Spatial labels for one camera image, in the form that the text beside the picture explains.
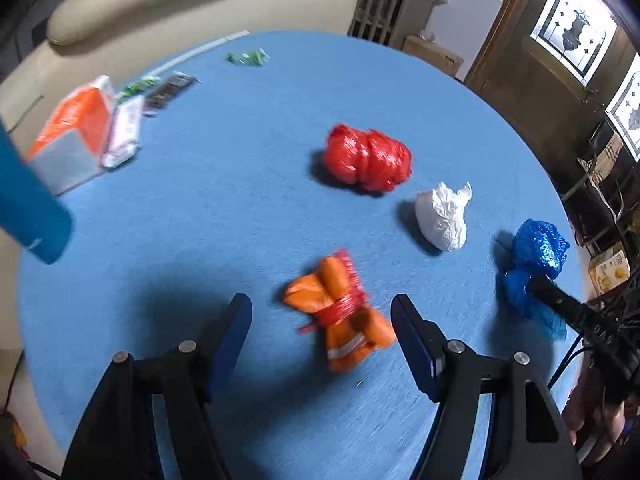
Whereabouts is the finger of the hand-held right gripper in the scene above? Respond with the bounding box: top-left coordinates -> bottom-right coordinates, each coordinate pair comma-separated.
529,276 -> 602,334

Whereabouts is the white flat packet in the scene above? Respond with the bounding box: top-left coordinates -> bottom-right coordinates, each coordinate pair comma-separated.
100,95 -> 146,169

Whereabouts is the brown cardboard box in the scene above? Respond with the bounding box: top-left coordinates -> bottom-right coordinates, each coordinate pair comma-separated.
402,35 -> 464,78

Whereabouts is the blue water bottle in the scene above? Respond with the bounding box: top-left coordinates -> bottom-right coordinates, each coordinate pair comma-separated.
0,115 -> 74,265

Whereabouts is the striped towel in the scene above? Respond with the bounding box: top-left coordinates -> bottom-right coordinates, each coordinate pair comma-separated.
590,135 -> 625,172

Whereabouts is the metal frame chair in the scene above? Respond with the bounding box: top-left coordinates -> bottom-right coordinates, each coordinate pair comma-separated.
560,120 -> 640,261

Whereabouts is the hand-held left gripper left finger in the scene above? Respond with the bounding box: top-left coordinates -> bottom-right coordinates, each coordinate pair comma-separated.
60,292 -> 253,480

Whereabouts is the green crumpled wrapper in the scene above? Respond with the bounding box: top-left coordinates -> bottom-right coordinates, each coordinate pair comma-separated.
225,48 -> 270,67

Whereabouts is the orange tissue pack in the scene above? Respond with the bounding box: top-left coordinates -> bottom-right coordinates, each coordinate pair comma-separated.
27,75 -> 117,196

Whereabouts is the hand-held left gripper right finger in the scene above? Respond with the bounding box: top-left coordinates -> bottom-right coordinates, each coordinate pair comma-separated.
390,293 -> 584,480

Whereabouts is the green snack packet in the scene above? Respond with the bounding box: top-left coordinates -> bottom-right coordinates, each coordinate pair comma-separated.
117,75 -> 161,97

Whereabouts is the wooden stained glass door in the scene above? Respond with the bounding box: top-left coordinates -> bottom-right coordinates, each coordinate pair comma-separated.
465,0 -> 640,161

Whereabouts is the blue plastic bag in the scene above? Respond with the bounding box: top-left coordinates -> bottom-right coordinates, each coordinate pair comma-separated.
502,218 -> 571,342

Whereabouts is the white plastic bag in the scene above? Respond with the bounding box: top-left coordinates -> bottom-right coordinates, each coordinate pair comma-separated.
415,181 -> 473,253

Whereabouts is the red plastic bag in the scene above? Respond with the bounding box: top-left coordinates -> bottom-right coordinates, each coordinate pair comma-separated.
322,124 -> 413,193

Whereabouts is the dark snack packet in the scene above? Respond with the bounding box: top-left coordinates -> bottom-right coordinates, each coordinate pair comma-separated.
145,74 -> 198,111

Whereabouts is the cream leather sofa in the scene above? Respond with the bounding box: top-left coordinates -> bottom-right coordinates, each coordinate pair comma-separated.
0,0 -> 359,466

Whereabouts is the wooden cabinet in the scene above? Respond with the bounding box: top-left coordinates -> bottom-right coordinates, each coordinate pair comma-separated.
285,0 -> 448,51

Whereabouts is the yellow printed box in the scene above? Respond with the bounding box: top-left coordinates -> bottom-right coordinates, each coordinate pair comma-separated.
588,248 -> 631,296

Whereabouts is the person's right hand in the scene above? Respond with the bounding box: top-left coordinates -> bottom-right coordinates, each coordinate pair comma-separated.
562,355 -> 640,467

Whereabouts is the orange bundle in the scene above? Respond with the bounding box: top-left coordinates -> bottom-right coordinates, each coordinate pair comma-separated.
283,249 -> 397,373

